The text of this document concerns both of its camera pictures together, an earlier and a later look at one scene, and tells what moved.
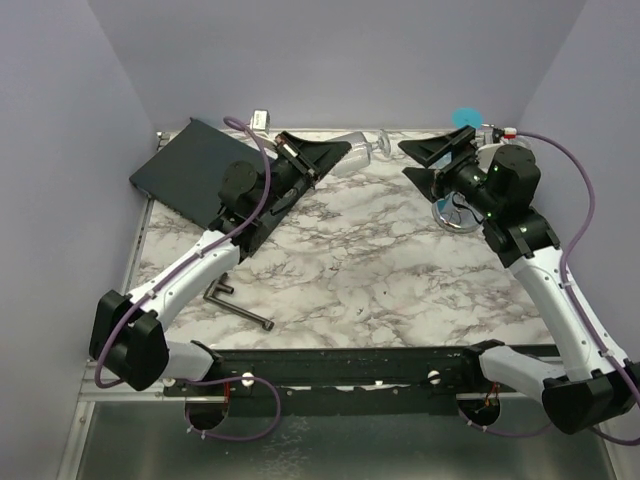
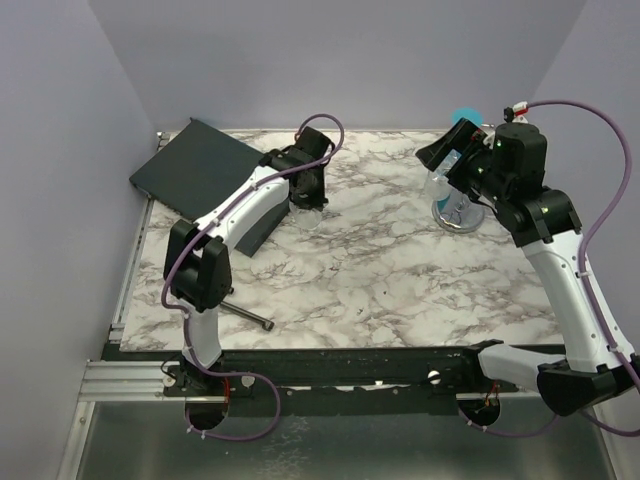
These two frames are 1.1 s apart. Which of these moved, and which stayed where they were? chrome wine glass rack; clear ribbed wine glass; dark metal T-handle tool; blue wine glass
Moved: clear ribbed wine glass
Stayed: dark metal T-handle tool; blue wine glass; chrome wine glass rack
